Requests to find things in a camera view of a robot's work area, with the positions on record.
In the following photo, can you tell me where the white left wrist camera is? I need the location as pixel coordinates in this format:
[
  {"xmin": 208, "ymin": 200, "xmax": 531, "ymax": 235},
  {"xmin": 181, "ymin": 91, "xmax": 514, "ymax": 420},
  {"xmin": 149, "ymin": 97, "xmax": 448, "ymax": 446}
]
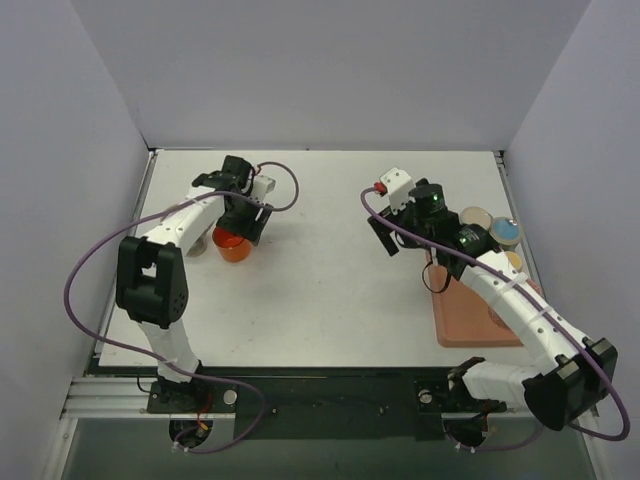
[{"xmin": 247, "ymin": 174, "xmax": 276, "ymax": 203}]

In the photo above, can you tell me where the beige patterned mug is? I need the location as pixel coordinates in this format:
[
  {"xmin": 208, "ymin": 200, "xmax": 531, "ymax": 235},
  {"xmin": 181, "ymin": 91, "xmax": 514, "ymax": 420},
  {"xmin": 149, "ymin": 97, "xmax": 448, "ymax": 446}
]
[{"xmin": 459, "ymin": 206, "xmax": 493, "ymax": 230}]

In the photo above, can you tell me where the orange mug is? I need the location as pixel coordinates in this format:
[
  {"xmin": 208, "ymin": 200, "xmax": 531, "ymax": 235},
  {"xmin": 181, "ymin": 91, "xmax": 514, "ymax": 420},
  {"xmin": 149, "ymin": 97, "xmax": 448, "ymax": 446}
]
[{"xmin": 212, "ymin": 227, "xmax": 252, "ymax": 263}]

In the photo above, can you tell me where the aluminium rail frame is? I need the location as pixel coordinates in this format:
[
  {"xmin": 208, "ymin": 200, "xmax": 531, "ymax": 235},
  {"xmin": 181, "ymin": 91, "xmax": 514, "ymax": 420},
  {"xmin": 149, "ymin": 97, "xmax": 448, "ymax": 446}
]
[{"xmin": 56, "ymin": 151, "xmax": 599, "ymax": 479}]

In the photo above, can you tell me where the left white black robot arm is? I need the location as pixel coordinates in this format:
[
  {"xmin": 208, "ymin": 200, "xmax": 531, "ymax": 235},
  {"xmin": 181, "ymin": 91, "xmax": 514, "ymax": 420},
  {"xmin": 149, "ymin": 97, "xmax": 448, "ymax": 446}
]
[{"xmin": 116, "ymin": 155, "xmax": 276, "ymax": 412}]

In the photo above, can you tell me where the pink plastic tray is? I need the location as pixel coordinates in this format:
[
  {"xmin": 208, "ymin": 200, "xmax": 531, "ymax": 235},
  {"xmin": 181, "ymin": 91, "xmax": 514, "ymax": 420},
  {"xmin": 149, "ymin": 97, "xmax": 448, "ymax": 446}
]
[{"xmin": 423, "ymin": 253, "xmax": 521, "ymax": 348}]

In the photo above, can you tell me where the white patterned mug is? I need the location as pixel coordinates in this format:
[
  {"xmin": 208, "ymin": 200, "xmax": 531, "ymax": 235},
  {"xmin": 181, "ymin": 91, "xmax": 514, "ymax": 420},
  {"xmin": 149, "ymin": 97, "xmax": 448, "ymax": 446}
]
[{"xmin": 186, "ymin": 237, "xmax": 207, "ymax": 258}]

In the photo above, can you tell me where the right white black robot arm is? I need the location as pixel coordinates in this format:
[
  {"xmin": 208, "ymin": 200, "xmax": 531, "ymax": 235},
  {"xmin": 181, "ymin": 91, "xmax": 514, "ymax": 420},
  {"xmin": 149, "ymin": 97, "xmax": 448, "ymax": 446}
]
[{"xmin": 360, "ymin": 171, "xmax": 623, "ymax": 430}]

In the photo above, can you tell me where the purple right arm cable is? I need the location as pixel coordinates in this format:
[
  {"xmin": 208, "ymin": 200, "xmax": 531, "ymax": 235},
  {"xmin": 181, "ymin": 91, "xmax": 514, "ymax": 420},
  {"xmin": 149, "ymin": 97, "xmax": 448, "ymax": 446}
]
[{"xmin": 360, "ymin": 185, "xmax": 631, "ymax": 454}]

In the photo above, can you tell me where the yellow mug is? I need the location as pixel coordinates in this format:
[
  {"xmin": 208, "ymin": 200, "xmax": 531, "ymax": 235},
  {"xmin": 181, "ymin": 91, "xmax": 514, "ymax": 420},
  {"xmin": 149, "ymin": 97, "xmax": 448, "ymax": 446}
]
[{"xmin": 505, "ymin": 251, "xmax": 523, "ymax": 272}]

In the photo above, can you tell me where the pink mug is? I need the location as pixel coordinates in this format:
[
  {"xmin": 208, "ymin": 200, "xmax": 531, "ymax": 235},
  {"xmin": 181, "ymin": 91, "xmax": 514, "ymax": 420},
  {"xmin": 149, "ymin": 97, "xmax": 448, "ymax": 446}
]
[{"xmin": 527, "ymin": 278, "xmax": 544, "ymax": 297}]

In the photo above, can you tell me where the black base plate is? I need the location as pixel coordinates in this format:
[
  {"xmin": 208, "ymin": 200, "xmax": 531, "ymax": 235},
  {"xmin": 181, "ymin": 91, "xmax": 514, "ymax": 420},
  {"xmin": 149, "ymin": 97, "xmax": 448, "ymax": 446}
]
[{"xmin": 146, "ymin": 367, "xmax": 506, "ymax": 447}]

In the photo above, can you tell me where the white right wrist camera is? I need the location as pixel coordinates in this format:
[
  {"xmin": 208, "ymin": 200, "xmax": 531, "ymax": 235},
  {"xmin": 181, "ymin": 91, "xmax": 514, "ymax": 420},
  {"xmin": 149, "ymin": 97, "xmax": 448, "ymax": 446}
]
[{"xmin": 374, "ymin": 167, "xmax": 415, "ymax": 214}]

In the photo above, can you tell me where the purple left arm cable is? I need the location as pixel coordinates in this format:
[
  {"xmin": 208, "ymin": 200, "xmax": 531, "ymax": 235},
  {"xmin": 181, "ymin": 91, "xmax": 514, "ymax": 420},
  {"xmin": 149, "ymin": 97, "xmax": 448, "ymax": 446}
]
[{"xmin": 64, "ymin": 160, "xmax": 301, "ymax": 455}]

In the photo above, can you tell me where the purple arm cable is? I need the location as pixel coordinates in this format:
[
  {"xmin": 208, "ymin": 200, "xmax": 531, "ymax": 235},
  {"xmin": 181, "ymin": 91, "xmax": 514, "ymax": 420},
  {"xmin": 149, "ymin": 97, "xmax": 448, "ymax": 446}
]
[
  {"xmin": 64, "ymin": 160, "xmax": 301, "ymax": 455},
  {"xmin": 360, "ymin": 185, "xmax": 631, "ymax": 454}
]

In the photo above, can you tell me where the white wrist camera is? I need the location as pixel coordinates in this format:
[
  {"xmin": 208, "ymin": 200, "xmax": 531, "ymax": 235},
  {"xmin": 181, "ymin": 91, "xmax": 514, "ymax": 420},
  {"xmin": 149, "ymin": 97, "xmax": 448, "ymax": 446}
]
[
  {"xmin": 247, "ymin": 174, "xmax": 276, "ymax": 203},
  {"xmin": 374, "ymin": 167, "xmax": 415, "ymax": 214}
]

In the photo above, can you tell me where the blue mug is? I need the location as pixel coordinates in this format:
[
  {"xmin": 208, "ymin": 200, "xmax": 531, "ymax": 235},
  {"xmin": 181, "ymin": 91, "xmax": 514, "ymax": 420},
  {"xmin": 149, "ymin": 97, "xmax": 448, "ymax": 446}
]
[{"xmin": 489, "ymin": 217, "xmax": 522, "ymax": 251}]

